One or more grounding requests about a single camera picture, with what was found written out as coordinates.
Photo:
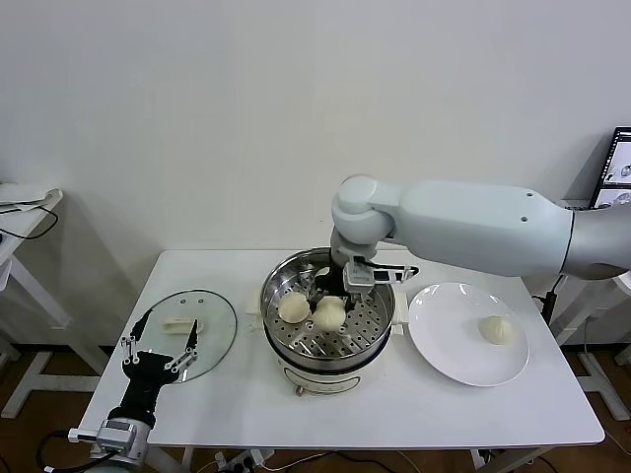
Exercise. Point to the white power strip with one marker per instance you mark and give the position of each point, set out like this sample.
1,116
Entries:
246,460

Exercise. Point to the white work table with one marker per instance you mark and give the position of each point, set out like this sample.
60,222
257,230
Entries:
394,419

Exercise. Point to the round white plate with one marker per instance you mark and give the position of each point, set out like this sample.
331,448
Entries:
443,335

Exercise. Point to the white side table with laptop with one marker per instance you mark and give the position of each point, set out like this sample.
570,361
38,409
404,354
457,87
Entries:
599,382

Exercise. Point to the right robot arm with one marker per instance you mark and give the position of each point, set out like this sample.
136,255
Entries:
468,222

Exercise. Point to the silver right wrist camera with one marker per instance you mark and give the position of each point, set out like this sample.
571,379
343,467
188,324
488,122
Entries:
358,277

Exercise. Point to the dark grey open laptop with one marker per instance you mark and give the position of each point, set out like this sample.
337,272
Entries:
618,167

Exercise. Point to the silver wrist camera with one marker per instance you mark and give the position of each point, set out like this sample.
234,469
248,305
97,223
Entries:
358,277
116,433

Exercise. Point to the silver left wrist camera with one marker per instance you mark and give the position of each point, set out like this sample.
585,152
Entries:
116,433

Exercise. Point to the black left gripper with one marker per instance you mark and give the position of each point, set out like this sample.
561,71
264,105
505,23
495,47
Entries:
148,367

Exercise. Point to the stainless steel steamer pot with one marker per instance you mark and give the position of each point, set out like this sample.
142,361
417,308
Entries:
320,382

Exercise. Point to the white steamed baozi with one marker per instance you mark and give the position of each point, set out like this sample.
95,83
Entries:
294,309
497,330
329,317

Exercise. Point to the white side table with cloth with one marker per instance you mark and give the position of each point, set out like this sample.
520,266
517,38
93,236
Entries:
24,224

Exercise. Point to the perforated steel steamer basket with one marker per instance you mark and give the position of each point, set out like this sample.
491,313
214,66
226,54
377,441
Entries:
365,325

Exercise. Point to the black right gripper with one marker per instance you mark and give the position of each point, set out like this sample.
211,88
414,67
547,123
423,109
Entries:
332,283

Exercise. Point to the round glass pot lid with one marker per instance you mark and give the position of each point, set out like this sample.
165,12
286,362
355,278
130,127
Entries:
212,335

